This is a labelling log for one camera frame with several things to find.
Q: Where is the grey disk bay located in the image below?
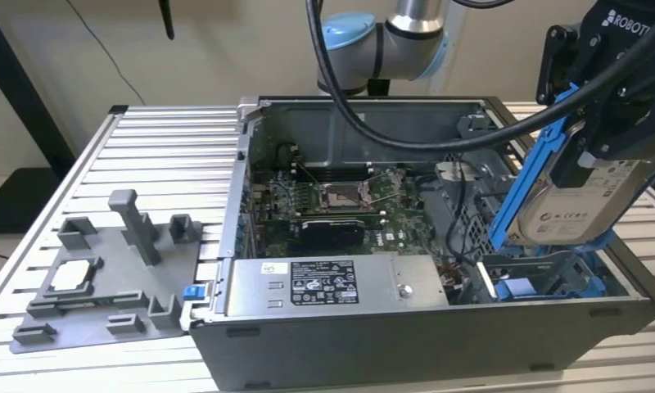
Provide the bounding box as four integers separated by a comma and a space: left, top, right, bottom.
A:
472, 250, 607, 305

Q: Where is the silver power supply unit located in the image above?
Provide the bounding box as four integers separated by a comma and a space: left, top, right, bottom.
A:
225, 253, 449, 318

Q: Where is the grey perforated drive cage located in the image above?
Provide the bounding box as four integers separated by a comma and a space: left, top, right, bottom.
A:
418, 141, 525, 264

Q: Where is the CPU socket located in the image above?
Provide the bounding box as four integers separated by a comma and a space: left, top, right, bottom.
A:
314, 179, 376, 214

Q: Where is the grey parts rack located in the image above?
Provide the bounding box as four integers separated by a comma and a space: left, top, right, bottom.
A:
7, 188, 206, 355

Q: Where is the green motherboard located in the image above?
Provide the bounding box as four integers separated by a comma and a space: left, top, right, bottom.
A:
248, 163, 436, 259

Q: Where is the locking lever wire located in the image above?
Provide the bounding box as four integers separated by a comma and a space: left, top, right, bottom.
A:
298, 163, 329, 188

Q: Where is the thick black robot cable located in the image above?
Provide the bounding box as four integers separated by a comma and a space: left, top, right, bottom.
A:
302, 0, 655, 153

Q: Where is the hard disk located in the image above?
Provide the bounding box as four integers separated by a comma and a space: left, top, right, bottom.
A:
489, 81, 655, 257

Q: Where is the socket cover metal frame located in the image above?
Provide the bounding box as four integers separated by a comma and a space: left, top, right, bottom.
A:
362, 168, 405, 194

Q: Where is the silver CPU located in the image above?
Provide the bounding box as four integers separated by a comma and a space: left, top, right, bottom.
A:
50, 260, 98, 291

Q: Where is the black graphics card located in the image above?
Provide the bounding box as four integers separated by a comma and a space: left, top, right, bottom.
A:
297, 219, 366, 249

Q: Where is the black monitor stand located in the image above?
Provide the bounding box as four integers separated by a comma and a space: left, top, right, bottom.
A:
0, 0, 78, 235

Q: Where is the open black PC case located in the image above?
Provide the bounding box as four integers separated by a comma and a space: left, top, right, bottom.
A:
187, 96, 655, 390

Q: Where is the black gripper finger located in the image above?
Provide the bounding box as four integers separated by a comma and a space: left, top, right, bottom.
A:
549, 77, 655, 189
535, 24, 599, 106

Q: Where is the black antenna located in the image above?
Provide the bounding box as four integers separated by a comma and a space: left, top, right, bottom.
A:
157, 0, 175, 41

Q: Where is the black wire in case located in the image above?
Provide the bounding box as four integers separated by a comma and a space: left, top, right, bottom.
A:
445, 160, 504, 264

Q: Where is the thin black wall wire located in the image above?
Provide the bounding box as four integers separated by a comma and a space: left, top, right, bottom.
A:
77, 10, 146, 106

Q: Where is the blue disk connector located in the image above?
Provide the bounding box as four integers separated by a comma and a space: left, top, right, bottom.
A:
496, 280, 537, 303

